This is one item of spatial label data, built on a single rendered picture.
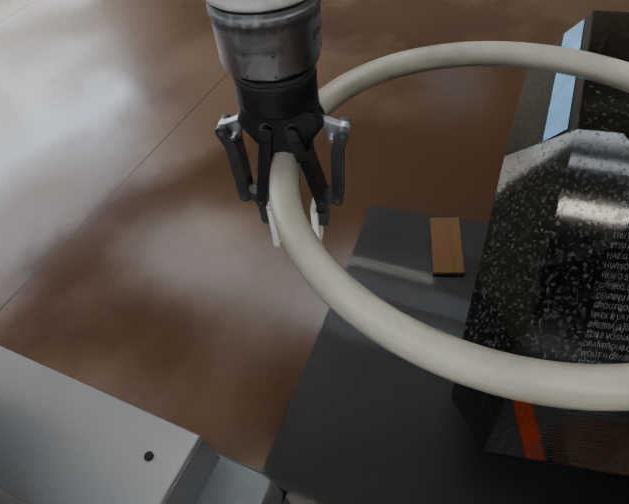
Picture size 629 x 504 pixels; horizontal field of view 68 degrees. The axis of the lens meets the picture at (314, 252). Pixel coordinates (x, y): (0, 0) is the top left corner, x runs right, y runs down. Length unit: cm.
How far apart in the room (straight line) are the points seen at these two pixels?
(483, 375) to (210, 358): 128
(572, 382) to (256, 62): 32
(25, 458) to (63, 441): 4
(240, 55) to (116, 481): 38
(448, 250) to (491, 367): 132
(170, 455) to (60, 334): 143
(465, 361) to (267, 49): 27
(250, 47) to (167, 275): 149
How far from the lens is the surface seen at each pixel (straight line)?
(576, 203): 73
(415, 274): 159
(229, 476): 53
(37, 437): 56
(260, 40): 38
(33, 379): 61
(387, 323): 34
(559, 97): 85
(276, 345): 151
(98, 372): 171
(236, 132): 49
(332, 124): 46
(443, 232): 170
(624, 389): 36
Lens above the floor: 129
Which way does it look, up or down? 49 degrees down
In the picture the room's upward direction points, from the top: 13 degrees counter-clockwise
